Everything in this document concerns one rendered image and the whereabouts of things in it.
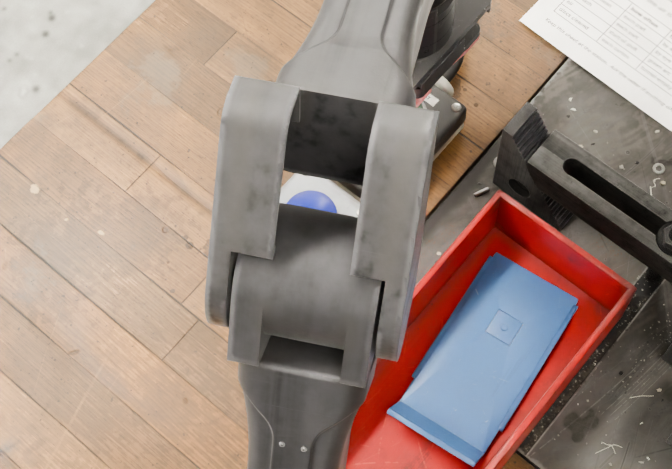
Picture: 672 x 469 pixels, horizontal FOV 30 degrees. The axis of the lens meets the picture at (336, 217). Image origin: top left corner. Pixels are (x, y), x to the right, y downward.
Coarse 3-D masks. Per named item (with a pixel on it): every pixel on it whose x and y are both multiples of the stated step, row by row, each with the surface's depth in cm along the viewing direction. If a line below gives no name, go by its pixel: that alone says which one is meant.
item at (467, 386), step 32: (480, 288) 93; (512, 288) 93; (544, 288) 92; (480, 320) 92; (544, 320) 92; (448, 352) 91; (480, 352) 91; (512, 352) 91; (416, 384) 90; (448, 384) 90; (480, 384) 90; (512, 384) 90; (416, 416) 88; (448, 416) 89; (480, 416) 89; (448, 448) 85; (480, 448) 88
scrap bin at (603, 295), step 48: (480, 240) 94; (528, 240) 92; (432, 288) 90; (576, 288) 93; (624, 288) 87; (432, 336) 92; (576, 336) 91; (384, 384) 90; (384, 432) 89; (528, 432) 87
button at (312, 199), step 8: (304, 192) 93; (312, 192) 93; (320, 192) 93; (296, 200) 93; (304, 200) 93; (312, 200) 93; (320, 200) 93; (328, 200) 93; (312, 208) 93; (320, 208) 93; (328, 208) 93
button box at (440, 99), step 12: (456, 72) 99; (444, 84) 98; (432, 96) 97; (444, 96) 97; (432, 108) 96; (444, 108) 96; (456, 108) 96; (444, 120) 96; (456, 120) 96; (444, 132) 96; (456, 132) 98; (444, 144) 98; (348, 192) 97; (360, 192) 95
